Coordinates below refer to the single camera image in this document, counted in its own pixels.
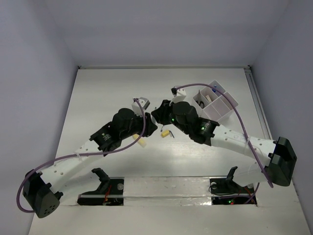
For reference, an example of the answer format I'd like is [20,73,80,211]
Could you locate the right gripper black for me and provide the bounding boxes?
[152,98,190,135]

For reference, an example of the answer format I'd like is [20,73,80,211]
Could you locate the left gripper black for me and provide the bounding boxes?
[120,110,157,140]

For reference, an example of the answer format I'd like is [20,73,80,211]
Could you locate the yellow white glue stick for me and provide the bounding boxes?
[133,134,147,148]

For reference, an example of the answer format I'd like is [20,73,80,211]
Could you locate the yellow binder clip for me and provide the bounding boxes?
[161,130,171,138]

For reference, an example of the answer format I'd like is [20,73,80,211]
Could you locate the black handled scissors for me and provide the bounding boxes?
[197,90,204,109]

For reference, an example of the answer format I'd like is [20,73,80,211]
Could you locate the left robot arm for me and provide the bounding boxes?
[16,106,157,218]

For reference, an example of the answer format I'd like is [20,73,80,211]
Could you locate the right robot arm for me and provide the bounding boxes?
[152,100,297,192]

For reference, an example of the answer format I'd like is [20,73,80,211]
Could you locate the white divided organizer tray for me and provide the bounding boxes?
[191,80,238,123]

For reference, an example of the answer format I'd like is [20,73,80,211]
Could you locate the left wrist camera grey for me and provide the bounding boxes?
[132,97,150,115]

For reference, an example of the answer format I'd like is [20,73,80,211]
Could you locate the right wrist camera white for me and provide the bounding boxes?
[171,86,187,103]

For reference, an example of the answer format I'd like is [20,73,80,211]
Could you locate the silver taped rail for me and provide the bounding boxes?
[123,177,212,207]

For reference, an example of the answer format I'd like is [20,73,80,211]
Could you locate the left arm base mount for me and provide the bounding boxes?
[77,168,124,206]

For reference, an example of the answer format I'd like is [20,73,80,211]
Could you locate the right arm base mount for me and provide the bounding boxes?
[208,166,257,205]

